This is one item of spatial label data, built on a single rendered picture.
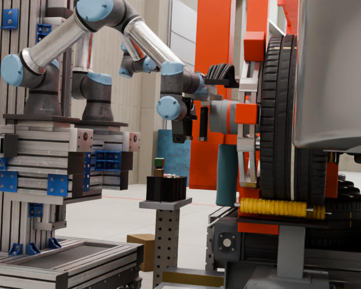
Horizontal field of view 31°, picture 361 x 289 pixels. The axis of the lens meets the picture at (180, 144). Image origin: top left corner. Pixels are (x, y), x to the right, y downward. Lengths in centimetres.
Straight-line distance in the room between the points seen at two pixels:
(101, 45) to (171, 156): 219
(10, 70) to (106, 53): 690
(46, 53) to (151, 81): 816
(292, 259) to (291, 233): 10
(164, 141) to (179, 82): 814
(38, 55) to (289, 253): 121
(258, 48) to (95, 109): 95
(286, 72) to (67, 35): 79
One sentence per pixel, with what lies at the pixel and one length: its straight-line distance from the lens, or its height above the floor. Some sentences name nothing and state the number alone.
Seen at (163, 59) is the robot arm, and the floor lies 103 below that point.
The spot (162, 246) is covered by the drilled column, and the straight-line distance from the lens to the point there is 322.
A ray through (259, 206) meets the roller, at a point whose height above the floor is 51.
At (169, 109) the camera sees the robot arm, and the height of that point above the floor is 85.
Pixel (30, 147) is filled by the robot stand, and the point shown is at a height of 69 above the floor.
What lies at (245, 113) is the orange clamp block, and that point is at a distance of 223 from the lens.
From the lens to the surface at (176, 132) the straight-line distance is 231.
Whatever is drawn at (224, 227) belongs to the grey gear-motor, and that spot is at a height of 38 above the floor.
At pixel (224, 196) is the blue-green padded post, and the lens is 268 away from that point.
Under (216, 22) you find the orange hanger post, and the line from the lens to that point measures 305.
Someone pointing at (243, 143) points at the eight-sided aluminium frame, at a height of 75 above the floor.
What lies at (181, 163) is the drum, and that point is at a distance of 1025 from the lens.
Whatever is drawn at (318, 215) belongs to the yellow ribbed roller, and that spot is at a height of 48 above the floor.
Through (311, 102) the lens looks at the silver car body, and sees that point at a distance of 162.
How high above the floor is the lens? 75
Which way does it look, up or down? level
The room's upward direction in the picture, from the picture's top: 3 degrees clockwise
